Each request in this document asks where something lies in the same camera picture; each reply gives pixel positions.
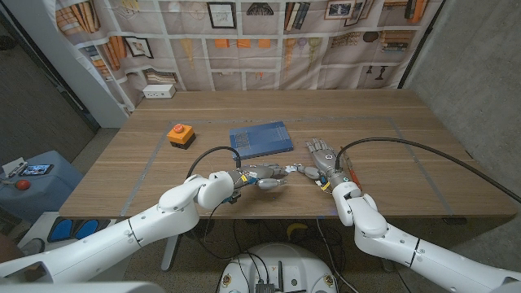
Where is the white table leg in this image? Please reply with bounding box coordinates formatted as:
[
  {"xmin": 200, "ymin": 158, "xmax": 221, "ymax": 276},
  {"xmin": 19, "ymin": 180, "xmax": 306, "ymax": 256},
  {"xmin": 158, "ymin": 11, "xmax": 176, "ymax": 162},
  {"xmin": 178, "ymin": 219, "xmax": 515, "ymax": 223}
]
[{"xmin": 160, "ymin": 234, "xmax": 182, "ymax": 273}]

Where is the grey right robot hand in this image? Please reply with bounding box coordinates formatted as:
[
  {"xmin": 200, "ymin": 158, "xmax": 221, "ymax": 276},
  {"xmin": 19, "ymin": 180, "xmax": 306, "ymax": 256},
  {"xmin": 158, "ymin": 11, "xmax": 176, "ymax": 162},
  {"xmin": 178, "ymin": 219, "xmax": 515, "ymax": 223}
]
[{"xmin": 296, "ymin": 138, "xmax": 352, "ymax": 191}]

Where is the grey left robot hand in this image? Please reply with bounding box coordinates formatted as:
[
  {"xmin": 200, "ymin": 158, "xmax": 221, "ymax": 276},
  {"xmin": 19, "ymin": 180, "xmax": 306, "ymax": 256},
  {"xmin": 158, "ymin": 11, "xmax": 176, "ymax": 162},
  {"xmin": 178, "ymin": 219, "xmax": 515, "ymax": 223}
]
[{"xmin": 232, "ymin": 163, "xmax": 291, "ymax": 191}]

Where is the yellow curved object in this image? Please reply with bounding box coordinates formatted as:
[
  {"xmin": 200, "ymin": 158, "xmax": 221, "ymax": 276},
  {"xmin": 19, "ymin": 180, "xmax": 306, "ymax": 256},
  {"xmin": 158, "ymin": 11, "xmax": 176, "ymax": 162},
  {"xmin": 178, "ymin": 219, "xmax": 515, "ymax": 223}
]
[{"xmin": 286, "ymin": 222, "xmax": 309, "ymax": 240}]

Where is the white robot torso edge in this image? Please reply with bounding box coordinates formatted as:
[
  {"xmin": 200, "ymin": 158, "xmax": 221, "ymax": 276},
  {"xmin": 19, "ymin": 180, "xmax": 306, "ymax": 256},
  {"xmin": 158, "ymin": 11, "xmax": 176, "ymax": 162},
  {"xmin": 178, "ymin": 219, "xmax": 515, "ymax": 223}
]
[{"xmin": 0, "ymin": 280, "xmax": 166, "ymax": 293}]

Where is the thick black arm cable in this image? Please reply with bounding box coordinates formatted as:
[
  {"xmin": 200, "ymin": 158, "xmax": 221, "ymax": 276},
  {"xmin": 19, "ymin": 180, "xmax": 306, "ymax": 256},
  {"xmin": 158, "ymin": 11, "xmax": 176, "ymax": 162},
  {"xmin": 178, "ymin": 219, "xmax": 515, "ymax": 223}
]
[
  {"xmin": 335, "ymin": 137, "xmax": 521, "ymax": 203},
  {"xmin": 186, "ymin": 146, "xmax": 242, "ymax": 180}
]

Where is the white power outlet box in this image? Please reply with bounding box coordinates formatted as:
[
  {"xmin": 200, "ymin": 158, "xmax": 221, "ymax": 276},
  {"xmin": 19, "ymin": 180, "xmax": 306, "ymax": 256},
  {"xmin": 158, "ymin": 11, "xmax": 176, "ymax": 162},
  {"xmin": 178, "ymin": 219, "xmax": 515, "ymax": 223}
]
[{"xmin": 142, "ymin": 83, "xmax": 177, "ymax": 99}]

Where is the black backdrop pole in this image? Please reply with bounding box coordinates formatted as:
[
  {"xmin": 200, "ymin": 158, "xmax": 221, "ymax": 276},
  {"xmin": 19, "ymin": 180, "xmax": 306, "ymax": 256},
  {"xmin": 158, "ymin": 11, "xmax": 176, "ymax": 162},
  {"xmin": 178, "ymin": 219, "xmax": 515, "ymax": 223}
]
[{"xmin": 397, "ymin": 0, "xmax": 448, "ymax": 90}]

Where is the blue puzzle board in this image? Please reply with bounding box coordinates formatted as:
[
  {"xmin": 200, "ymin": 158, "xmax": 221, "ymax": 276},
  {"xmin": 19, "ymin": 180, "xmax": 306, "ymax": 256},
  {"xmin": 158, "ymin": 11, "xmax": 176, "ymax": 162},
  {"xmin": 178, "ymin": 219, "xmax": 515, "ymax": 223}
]
[{"xmin": 228, "ymin": 120, "xmax": 295, "ymax": 161}]

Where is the printed bookshelf backdrop cloth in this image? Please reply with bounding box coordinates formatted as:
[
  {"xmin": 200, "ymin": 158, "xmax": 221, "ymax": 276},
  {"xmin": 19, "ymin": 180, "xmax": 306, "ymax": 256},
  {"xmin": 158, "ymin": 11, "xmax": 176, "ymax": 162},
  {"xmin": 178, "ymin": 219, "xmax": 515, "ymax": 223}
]
[{"xmin": 42, "ymin": 0, "xmax": 444, "ymax": 113}]

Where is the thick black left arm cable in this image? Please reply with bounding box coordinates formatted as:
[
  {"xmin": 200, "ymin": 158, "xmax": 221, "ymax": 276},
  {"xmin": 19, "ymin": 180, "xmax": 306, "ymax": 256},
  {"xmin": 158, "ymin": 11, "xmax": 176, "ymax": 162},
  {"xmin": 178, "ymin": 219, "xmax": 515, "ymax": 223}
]
[{"xmin": 186, "ymin": 146, "xmax": 242, "ymax": 180}]

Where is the orange emergency stop button box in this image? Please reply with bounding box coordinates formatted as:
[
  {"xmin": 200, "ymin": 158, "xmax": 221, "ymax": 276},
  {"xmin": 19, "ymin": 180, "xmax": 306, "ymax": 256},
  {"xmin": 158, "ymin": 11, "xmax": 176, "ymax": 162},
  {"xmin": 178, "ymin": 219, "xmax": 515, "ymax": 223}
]
[{"xmin": 166, "ymin": 123, "xmax": 196, "ymax": 150}]

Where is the white base with blue pads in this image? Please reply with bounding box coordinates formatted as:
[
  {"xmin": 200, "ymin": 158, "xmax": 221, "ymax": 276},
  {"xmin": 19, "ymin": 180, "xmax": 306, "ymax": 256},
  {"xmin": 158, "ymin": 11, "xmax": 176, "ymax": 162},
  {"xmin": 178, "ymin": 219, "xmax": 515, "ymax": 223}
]
[{"xmin": 15, "ymin": 211, "xmax": 112, "ymax": 257}]

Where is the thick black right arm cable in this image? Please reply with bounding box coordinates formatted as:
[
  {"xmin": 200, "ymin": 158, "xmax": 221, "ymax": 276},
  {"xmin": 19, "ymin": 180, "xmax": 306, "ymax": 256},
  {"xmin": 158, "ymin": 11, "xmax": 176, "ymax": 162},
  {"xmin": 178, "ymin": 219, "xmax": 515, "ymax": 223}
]
[{"xmin": 335, "ymin": 137, "xmax": 521, "ymax": 203}]

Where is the white robot base with cables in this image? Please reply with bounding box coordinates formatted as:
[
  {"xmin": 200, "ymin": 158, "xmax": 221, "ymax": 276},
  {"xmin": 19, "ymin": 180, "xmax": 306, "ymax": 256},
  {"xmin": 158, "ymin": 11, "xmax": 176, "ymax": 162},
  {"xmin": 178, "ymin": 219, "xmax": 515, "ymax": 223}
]
[{"xmin": 218, "ymin": 243, "xmax": 338, "ymax": 293}]

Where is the white paper item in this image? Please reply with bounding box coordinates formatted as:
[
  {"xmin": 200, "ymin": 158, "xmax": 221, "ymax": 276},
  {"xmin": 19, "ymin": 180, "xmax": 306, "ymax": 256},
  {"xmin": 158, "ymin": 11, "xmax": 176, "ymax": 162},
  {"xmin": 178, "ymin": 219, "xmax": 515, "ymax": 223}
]
[{"xmin": 1, "ymin": 156, "xmax": 28, "ymax": 178}]

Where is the blue stool with phone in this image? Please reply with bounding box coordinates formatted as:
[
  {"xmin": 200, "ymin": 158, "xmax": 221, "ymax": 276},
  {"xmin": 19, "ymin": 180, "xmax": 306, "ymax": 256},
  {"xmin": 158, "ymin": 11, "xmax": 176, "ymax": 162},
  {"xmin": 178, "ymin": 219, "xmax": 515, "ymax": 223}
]
[{"xmin": 0, "ymin": 150, "xmax": 85, "ymax": 224}]

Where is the smartphone with lit screen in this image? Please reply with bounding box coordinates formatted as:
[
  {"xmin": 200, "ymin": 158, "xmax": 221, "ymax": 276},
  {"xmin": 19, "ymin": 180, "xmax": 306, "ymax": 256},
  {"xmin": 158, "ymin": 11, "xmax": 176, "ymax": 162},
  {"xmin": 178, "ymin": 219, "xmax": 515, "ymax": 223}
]
[{"xmin": 19, "ymin": 163, "xmax": 55, "ymax": 177}]

